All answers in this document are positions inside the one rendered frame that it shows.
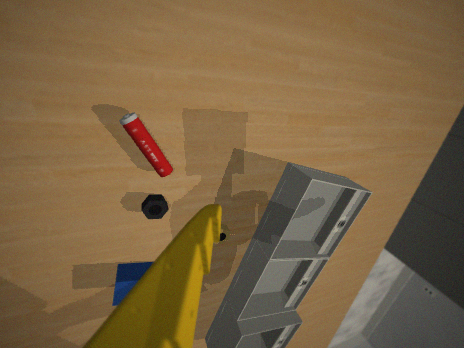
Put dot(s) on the olive-yellow hex nut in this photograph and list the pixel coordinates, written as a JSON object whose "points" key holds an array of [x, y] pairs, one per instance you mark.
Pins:
{"points": [[224, 234]]}

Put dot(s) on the red battery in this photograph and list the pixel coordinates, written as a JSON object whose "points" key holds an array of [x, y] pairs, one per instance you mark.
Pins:
{"points": [[142, 138]]}

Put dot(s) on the black hex nut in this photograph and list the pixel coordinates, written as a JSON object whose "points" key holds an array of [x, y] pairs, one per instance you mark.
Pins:
{"points": [[154, 206]]}

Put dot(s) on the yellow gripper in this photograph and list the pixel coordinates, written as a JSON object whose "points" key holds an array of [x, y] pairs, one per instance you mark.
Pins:
{"points": [[160, 311]]}

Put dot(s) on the blue battery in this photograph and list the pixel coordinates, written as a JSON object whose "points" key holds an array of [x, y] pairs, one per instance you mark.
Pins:
{"points": [[128, 274]]}

